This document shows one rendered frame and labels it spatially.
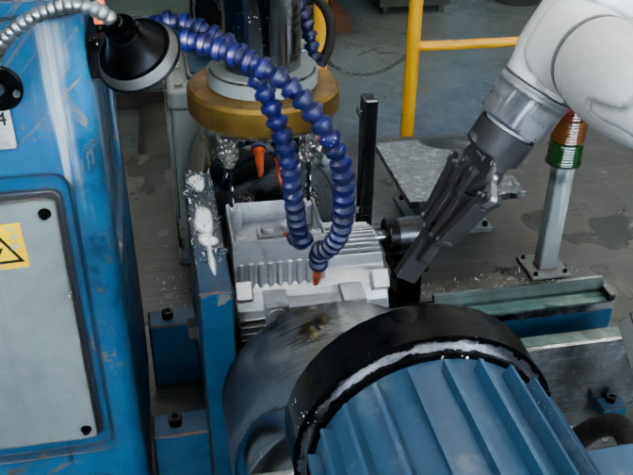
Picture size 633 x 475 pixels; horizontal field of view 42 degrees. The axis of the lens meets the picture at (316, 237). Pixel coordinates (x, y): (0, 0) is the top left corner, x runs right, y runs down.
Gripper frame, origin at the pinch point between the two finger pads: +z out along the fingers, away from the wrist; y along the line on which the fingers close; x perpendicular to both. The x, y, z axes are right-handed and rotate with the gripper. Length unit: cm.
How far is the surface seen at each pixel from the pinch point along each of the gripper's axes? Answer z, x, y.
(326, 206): 9.2, -2.2, -26.8
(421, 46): 8, 96, -234
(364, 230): 2.6, -4.7, -7.6
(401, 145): 6, 26, -70
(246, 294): 13.4, -18.6, 1.0
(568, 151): -16, 35, -33
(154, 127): 110, 23, -289
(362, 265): 5.1, -5.1, -2.1
